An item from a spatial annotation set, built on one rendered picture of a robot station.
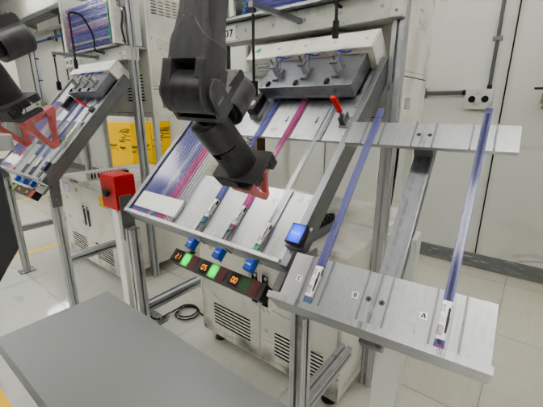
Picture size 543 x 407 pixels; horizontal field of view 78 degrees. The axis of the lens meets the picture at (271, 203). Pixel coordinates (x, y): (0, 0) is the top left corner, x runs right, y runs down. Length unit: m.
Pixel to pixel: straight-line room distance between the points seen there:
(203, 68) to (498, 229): 2.39
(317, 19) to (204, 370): 1.06
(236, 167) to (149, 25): 1.78
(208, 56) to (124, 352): 0.58
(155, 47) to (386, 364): 1.98
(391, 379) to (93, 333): 0.67
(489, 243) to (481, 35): 1.31
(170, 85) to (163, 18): 1.86
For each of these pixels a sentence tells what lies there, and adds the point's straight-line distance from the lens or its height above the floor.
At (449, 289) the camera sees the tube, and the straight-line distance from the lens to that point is 0.61.
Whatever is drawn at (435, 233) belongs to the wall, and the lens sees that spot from 2.72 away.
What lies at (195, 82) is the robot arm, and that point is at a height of 1.10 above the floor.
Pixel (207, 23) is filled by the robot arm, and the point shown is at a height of 1.17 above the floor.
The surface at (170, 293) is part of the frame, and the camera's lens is 1.51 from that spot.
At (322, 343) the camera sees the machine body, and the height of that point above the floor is 0.28.
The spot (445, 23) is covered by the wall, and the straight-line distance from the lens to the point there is 2.64.
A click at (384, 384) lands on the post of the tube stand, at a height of 0.44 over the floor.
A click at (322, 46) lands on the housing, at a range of 1.19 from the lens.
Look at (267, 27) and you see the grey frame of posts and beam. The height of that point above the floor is 1.34.
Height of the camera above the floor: 1.07
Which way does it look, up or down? 16 degrees down
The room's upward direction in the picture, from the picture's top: straight up
